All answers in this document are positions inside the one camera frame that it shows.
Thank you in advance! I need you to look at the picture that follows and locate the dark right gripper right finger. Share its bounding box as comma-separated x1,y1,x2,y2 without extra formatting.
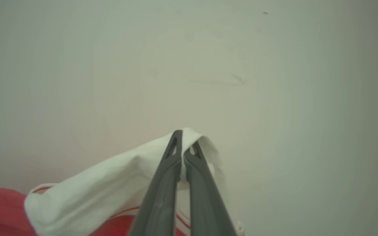
184,141,239,236

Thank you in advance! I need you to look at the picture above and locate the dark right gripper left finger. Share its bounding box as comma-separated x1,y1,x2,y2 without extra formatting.
128,130,183,236

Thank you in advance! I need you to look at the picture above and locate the red and white jersey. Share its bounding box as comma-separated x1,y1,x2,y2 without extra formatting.
0,127,245,236

